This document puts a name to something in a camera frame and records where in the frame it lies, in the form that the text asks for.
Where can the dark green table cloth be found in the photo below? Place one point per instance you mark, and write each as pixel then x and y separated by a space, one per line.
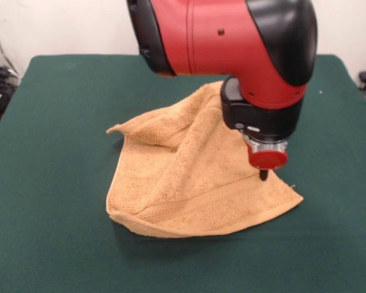
pixel 48 198

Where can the tan terry towel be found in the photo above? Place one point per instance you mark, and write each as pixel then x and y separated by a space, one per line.
pixel 186 183

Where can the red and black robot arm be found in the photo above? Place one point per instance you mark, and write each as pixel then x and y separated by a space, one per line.
pixel 231 45

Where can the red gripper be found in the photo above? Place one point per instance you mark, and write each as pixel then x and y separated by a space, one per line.
pixel 267 158

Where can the black equipment pile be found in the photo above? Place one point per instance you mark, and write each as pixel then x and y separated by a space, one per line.
pixel 0 88

